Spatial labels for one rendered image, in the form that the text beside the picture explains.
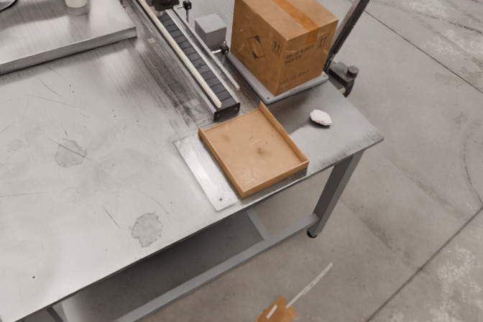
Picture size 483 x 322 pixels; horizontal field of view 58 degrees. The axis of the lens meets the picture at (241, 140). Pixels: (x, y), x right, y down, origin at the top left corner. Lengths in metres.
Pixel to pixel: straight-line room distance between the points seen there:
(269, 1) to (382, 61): 1.85
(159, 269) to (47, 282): 0.71
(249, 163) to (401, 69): 2.09
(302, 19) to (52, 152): 0.95
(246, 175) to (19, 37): 1.03
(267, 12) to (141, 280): 1.17
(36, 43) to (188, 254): 1.05
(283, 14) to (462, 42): 2.47
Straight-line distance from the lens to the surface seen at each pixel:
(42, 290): 1.32
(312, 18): 1.59
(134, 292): 1.91
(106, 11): 1.97
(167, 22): 1.89
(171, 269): 1.94
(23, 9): 2.04
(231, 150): 1.48
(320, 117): 1.61
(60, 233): 1.38
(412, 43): 3.64
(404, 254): 2.44
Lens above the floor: 2.02
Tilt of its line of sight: 52 degrees down
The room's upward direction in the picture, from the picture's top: 9 degrees clockwise
